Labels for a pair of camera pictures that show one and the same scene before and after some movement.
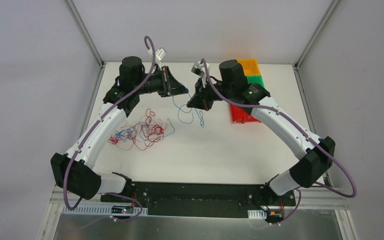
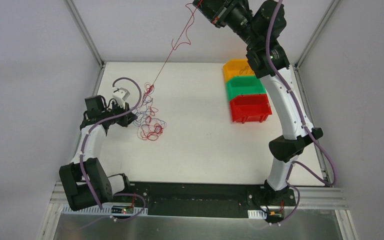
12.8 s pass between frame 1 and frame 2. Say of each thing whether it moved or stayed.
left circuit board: stayed
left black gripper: moved
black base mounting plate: stayed
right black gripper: moved
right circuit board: stayed
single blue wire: moved
